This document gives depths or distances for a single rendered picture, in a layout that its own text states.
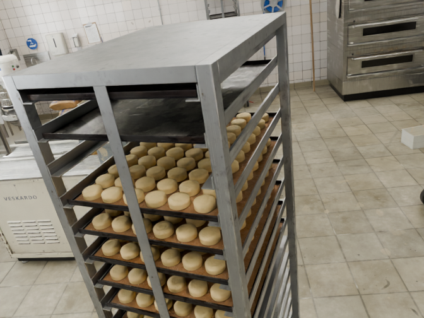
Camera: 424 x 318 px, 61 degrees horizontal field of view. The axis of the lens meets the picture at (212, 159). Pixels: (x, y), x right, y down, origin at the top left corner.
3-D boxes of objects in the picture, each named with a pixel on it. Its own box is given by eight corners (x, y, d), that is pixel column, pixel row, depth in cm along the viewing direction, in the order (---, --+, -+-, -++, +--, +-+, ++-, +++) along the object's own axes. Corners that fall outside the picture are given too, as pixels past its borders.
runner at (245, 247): (277, 159, 135) (276, 152, 134) (284, 159, 134) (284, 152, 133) (219, 288, 83) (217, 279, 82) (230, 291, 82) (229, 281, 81)
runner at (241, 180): (274, 113, 127) (273, 106, 126) (282, 113, 126) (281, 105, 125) (207, 225, 76) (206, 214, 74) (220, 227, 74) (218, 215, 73)
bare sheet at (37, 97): (159, 44, 128) (159, 40, 127) (272, 34, 112) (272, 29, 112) (29, 101, 79) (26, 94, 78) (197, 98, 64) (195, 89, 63)
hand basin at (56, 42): (82, 94, 662) (62, 32, 614) (74, 100, 628) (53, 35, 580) (31, 101, 672) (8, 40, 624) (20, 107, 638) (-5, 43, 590)
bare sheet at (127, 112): (164, 69, 132) (164, 65, 131) (274, 64, 116) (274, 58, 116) (43, 139, 83) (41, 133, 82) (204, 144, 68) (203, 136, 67)
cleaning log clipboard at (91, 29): (104, 45, 621) (97, 20, 603) (103, 45, 619) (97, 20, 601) (89, 47, 623) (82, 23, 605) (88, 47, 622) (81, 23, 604)
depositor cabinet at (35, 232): (15, 265, 309) (-28, 181, 272) (57, 216, 372) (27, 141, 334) (158, 264, 286) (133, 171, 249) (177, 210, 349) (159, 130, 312)
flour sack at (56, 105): (75, 110, 574) (72, 100, 567) (50, 113, 578) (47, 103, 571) (91, 96, 638) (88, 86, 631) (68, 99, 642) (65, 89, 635)
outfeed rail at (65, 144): (12, 152, 314) (9, 145, 311) (14, 151, 317) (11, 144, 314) (243, 134, 279) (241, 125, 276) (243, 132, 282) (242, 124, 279)
